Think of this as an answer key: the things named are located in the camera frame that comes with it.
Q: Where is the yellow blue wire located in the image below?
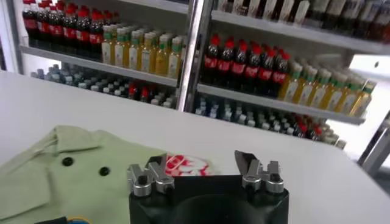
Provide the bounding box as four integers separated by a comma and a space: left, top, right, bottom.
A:
66, 215, 91, 224

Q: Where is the yellow juice bottle green label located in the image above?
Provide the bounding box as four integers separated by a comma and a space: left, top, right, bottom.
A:
307, 69, 332, 107
128, 30, 143, 71
141, 32, 156, 73
349, 79, 377, 118
114, 27, 129, 68
101, 26, 116, 65
277, 63, 303, 101
336, 75, 363, 115
292, 67, 317, 106
322, 72, 348, 111
154, 35, 170, 77
167, 37, 183, 79

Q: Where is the green cap dark tea bottle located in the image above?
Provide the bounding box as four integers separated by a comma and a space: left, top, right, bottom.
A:
263, 0, 277, 19
279, 0, 294, 23
294, 0, 311, 27
248, 0, 262, 18

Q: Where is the grey metal shelf unit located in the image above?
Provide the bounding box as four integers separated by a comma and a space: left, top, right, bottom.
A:
5, 0, 202, 112
179, 0, 390, 150

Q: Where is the red cap cola bottle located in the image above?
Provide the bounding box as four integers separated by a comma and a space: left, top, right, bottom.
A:
76, 9, 91, 51
63, 7, 79, 48
36, 1, 51, 42
48, 4, 65, 45
271, 53, 290, 98
203, 35, 221, 85
23, 0, 39, 39
216, 38, 235, 88
230, 41, 248, 91
243, 45, 262, 94
89, 11, 104, 54
257, 48, 275, 97

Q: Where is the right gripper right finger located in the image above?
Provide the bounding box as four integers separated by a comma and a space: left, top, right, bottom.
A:
234, 150, 285, 194

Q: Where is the light green polo shirt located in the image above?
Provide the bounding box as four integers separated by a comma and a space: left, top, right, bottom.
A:
0, 124, 223, 224

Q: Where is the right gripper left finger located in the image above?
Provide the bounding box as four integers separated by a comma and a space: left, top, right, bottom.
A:
127, 153, 176, 198

